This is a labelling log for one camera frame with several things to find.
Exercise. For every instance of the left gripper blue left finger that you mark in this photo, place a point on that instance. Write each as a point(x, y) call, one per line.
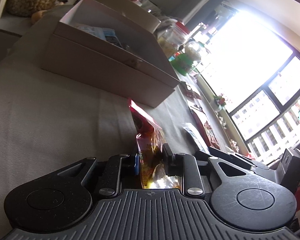
point(120, 172)

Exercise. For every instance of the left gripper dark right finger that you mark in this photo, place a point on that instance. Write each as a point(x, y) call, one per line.
point(185, 166)

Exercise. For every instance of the green-edged clear snack packet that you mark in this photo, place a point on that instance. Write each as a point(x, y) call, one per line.
point(196, 137)

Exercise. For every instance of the red yellow snack bag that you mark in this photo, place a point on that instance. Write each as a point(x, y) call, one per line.
point(150, 140)

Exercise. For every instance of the long red snack packet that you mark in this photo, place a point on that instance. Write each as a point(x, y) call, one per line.
point(204, 127)

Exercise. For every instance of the small potted plant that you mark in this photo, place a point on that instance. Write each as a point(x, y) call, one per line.
point(220, 101)

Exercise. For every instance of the white tablecloth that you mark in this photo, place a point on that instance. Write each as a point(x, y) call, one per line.
point(48, 121)

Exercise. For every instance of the green candy dispenser toy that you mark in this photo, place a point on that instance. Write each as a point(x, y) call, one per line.
point(191, 55)

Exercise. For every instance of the pink open storage box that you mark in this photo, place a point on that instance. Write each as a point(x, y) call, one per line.
point(143, 74)

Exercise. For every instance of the red-lid clear plastic jar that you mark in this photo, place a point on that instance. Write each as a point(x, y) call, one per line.
point(173, 38)

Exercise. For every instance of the beige oval organizer tub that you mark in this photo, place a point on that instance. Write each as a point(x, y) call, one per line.
point(134, 12)

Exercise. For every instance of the orange fruit left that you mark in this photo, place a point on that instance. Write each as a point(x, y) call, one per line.
point(37, 16)

